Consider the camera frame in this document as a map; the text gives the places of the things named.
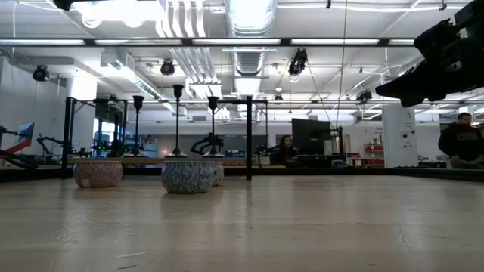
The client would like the blue patterned candle tin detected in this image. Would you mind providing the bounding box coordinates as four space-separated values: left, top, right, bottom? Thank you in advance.
160 160 215 195

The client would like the pink patterned candle tin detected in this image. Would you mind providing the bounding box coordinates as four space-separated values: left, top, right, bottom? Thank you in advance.
72 159 124 189

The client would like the tall black candlestick holder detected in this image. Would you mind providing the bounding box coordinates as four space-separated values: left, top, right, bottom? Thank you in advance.
164 83 190 159

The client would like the black upright divider post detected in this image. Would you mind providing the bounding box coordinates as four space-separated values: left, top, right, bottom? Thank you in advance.
246 95 254 181

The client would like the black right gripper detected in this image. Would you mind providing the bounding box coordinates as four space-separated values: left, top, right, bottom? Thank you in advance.
375 36 484 108

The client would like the raised wooden shelf board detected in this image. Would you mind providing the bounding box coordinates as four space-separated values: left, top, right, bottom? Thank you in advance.
67 156 250 166

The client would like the short black candlestick holder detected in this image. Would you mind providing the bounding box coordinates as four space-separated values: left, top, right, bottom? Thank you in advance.
123 94 150 158

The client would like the grey patterned candle tin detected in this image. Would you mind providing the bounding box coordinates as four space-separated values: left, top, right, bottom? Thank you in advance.
211 161 225 187

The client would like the blue background monitor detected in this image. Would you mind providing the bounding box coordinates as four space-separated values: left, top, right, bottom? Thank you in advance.
17 122 36 148

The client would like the black aluminium table frame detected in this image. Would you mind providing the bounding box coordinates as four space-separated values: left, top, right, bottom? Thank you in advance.
0 96 484 183

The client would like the silver ventilation duct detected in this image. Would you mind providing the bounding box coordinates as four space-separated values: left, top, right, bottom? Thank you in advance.
225 0 278 95

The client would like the black crossbar with light strips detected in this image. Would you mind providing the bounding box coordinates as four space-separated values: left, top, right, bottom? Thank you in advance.
0 36 417 48

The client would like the person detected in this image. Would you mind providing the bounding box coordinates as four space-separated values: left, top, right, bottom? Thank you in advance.
271 134 299 165
437 112 484 170

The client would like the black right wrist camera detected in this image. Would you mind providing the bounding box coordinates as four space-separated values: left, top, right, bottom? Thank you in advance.
413 18 463 58

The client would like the black computer monitor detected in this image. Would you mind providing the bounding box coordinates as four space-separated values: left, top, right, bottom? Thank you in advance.
290 118 334 156

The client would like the white round pillar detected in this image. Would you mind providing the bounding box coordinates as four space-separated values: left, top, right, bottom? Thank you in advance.
381 104 419 167

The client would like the medium black candlestick holder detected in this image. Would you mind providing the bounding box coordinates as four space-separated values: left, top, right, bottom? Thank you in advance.
200 95 227 159

